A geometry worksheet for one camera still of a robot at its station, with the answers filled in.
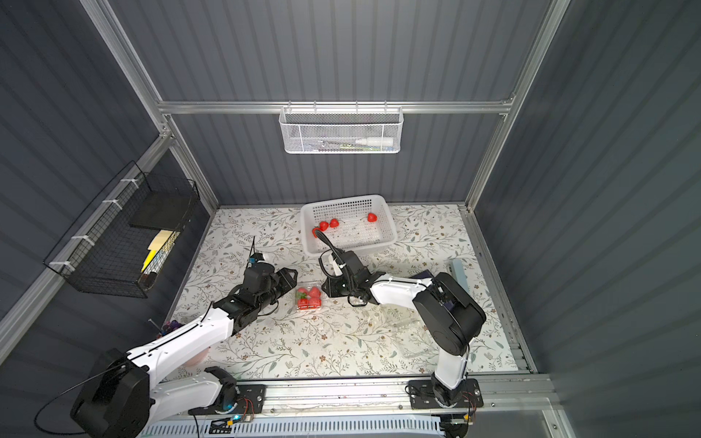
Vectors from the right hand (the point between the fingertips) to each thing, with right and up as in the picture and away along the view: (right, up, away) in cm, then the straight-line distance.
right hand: (325, 286), depth 88 cm
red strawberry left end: (-7, +18, +20) cm, 28 cm away
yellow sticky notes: (-45, +16, -14) cm, 49 cm away
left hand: (-9, +4, -4) cm, 11 cm away
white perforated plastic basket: (+10, +21, +26) cm, 35 cm away
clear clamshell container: (-6, -4, +3) cm, 8 cm away
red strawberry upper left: (-4, +21, +23) cm, 31 cm away
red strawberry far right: (+17, +24, +25) cm, 39 cm away
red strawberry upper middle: (+1, +22, +23) cm, 32 cm away
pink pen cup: (-40, -8, -15) cm, 44 cm away
